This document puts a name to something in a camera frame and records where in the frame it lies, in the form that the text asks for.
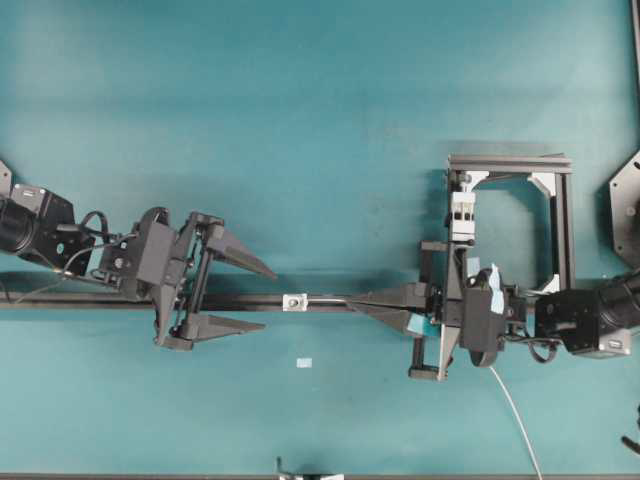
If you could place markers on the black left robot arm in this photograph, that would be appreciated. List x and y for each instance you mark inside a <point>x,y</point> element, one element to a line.
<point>40,227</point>

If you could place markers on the black aluminium frame stand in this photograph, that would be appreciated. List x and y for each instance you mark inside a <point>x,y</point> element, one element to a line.
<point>551,175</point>

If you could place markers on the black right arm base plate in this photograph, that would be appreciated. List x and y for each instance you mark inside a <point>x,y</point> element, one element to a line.
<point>624,203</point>

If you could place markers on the black clamp at right edge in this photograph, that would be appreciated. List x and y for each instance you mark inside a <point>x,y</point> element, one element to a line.
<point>631,441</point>

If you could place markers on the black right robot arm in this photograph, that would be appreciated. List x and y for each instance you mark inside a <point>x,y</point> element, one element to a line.
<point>596,323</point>

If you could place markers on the long black aluminium rail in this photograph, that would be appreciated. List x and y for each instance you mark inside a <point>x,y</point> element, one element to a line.
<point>67,291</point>

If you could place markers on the white clamp block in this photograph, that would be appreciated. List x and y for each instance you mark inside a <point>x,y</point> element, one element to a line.
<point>461,206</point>

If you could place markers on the black bottom edge rail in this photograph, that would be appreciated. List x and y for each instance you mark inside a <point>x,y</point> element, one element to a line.
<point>312,476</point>

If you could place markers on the small pale tape patch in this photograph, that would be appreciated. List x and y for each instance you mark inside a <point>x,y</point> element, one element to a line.
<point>304,363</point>

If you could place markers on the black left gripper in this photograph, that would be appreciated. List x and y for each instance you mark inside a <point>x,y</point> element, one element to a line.
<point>152,265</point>

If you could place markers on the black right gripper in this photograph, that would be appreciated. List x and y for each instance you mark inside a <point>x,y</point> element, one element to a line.
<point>457,303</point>

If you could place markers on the black right edge post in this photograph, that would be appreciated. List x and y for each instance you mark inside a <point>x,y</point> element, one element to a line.
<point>634,22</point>

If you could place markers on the silver metal fitting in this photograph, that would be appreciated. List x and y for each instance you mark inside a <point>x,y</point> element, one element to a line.
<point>294,302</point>

